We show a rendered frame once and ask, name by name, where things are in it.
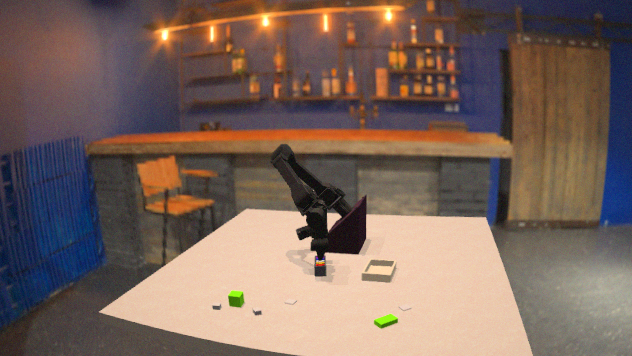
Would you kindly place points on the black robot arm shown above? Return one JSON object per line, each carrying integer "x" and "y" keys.
{"x": 315, "y": 200}

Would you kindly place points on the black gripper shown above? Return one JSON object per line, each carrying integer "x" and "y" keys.
{"x": 320, "y": 243}

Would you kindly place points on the beige shallow tray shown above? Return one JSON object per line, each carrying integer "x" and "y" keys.
{"x": 378, "y": 270}

